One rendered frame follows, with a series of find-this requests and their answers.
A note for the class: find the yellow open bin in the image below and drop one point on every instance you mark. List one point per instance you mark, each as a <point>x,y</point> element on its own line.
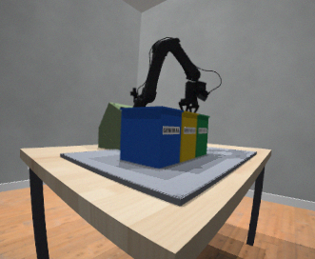
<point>188,135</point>

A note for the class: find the blue bin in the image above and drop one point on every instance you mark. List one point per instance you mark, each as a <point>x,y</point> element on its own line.
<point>151,136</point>

